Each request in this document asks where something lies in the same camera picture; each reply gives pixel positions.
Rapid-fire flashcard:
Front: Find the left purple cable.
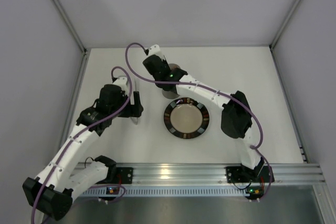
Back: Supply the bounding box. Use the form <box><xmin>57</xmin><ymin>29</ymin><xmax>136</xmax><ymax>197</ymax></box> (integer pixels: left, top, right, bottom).
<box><xmin>31</xmin><ymin>66</ymin><xmax>132</xmax><ymax>224</ymax></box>

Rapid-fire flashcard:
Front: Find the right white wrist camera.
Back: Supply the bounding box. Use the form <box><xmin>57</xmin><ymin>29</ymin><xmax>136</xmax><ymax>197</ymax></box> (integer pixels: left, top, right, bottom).
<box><xmin>144</xmin><ymin>44</ymin><xmax>163</xmax><ymax>58</ymax></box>

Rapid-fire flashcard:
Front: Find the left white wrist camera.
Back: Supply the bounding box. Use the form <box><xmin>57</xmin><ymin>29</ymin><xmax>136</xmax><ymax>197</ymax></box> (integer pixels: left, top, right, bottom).
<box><xmin>112</xmin><ymin>76</ymin><xmax>129</xmax><ymax>90</ymax></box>

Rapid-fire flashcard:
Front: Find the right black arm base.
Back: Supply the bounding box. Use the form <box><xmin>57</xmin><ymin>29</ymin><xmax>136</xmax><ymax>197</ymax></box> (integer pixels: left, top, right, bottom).
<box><xmin>225</xmin><ymin>166</ymin><xmax>275</xmax><ymax>183</ymax></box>

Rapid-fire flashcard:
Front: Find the dark rimmed striped plate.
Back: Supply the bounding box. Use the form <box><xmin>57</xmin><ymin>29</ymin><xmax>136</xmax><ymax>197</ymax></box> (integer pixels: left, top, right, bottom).
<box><xmin>163</xmin><ymin>97</ymin><xmax>210</xmax><ymax>140</ymax></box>

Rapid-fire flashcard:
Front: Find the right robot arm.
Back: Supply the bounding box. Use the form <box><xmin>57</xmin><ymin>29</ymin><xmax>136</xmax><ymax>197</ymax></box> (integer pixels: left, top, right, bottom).
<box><xmin>143</xmin><ymin>50</ymin><xmax>266</xmax><ymax>179</ymax></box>

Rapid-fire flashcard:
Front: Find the grey cylindrical container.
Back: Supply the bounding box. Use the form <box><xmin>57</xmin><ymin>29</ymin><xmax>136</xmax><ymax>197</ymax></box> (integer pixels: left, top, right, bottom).
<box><xmin>162</xmin><ymin>90</ymin><xmax>179</xmax><ymax>100</ymax></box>

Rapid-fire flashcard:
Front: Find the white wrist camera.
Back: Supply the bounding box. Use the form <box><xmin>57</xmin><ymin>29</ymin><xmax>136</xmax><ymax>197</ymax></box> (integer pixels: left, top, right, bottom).
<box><xmin>112</xmin><ymin>76</ymin><xmax>129</xmax><ymax>90</ymax></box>
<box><xmin>144</xmin><ymin>44</ymin><xmax>163</xmax><ymax>58</ymax></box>

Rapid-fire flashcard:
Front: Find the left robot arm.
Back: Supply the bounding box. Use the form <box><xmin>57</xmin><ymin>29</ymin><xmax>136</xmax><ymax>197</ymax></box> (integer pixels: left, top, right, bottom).
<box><xmin>23</xmin><ymin>77</ymin><xmax>143</xmax><ymax>221</ymax></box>

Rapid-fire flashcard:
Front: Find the perforated metal cable tray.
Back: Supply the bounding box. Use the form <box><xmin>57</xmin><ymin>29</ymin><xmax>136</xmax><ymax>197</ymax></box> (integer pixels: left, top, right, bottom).
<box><xmin>81</xmin><ymin>185</ymin><xmax>253</xmax><ymax>197</ymax></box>

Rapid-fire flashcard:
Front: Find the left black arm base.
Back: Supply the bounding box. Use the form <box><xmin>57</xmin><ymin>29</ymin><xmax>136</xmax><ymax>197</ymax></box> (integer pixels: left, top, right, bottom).
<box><xmin>103</xmin><ymin>167</ymin><xmax>133</xmax><ymax>184</ymax></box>

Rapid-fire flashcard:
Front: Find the grey round lid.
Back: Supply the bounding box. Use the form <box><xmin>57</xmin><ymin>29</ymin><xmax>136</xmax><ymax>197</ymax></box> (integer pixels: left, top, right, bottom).
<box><xmin>169</xmin><ymin>63</ymin><xmax>180</xmax><ymax>70</ymax></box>

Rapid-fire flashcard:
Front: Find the aluminium front rail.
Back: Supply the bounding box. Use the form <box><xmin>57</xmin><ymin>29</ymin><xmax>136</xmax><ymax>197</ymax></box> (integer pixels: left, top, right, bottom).
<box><xmin>39</xmin><ymin>163</ymin><xmax>326</xmax><ymax>187</ymax></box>

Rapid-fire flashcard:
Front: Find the left aluminium frame post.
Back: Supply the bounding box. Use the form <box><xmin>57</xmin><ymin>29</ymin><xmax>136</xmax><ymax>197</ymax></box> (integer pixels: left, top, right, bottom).
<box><xmin>50</xmin><ymin>0</ymin><xmax>88</xmax><ymax>150</ymax></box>

